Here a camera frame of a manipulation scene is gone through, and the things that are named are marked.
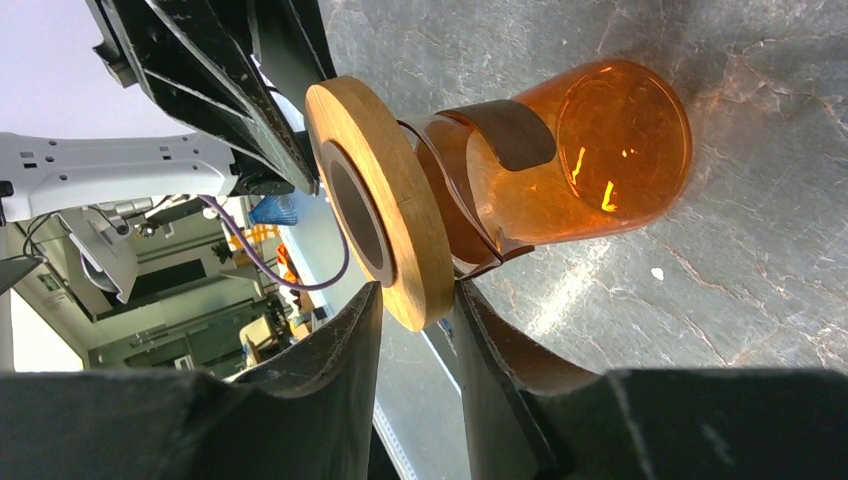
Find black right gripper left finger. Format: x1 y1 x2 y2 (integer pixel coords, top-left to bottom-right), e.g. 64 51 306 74
1 282 383 479

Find orange glass carafe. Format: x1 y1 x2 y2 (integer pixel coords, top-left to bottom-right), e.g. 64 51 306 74
400 59 692 279

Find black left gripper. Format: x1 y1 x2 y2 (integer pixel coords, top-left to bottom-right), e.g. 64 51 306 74
85 0 337 194

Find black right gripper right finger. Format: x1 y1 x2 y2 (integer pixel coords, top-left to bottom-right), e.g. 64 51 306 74
453 282 847 479

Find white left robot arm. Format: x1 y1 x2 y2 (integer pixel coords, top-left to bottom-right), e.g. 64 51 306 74
1 1 336 223

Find blue plastic dripper cone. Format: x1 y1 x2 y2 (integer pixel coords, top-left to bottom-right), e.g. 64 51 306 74
248 195 298 226

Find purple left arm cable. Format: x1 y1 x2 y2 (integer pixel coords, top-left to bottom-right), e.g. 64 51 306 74
197 194 351 293

